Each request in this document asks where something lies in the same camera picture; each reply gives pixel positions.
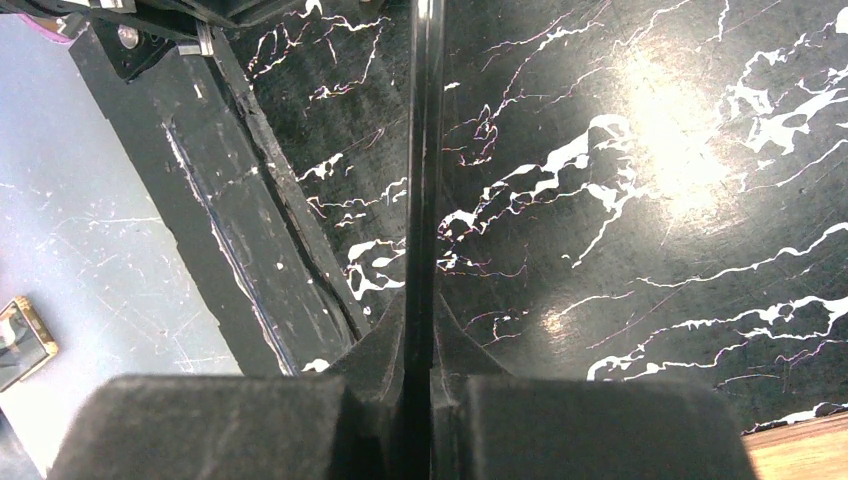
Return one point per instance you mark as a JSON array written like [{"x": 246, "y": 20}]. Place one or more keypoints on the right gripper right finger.
[{"x": 462, "y": 369}]

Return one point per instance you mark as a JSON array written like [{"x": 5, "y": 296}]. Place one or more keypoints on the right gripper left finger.
[{"x": 373, "y": 369}]

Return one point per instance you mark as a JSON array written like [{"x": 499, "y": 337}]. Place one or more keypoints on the small gold framed object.
[{"x": 26, "y": 343}]

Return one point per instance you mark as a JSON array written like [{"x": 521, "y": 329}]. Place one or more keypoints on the brown wooden board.
[{"x": 810, "y": 450}]

